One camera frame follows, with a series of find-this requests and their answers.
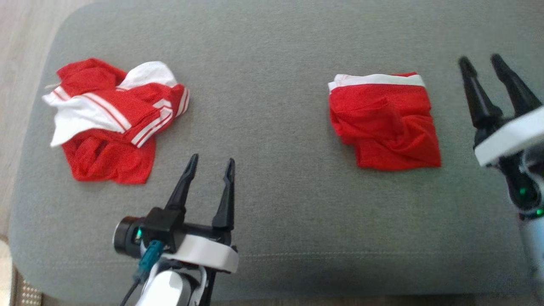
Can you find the teal left camera connector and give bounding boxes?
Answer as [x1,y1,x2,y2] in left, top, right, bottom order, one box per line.
[134,240,164,283]

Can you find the red shorts with white waistband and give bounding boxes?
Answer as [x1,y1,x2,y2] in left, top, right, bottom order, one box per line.
[327,72,442,171]

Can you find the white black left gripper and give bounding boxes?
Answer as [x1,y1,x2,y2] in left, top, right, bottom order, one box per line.
[144,154,239,275]

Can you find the red white striped jersey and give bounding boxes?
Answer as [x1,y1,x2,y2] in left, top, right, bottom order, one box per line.
[42,57,190,185]

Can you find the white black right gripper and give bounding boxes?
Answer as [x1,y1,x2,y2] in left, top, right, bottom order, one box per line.
[458,53,544,213]

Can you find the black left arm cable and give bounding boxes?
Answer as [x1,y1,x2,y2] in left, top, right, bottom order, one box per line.
[120,276,142,306]

